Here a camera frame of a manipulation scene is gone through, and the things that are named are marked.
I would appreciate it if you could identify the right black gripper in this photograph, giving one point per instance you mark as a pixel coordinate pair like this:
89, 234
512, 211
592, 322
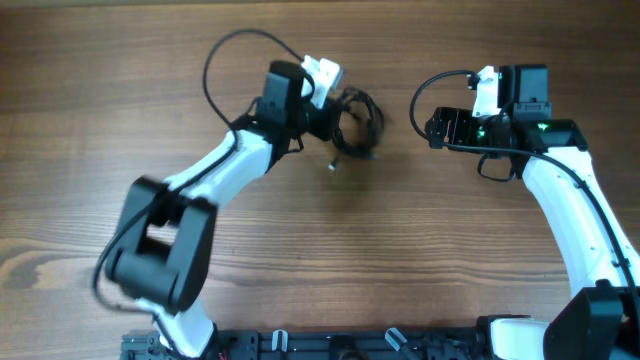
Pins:
445, 127

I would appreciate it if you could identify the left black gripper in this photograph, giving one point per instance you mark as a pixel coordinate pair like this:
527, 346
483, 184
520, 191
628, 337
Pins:
329, 115

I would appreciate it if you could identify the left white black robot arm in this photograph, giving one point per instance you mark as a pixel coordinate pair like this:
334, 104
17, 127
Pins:
161, 251

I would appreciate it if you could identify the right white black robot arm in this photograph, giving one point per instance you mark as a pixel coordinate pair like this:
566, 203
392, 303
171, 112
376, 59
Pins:
512, 118

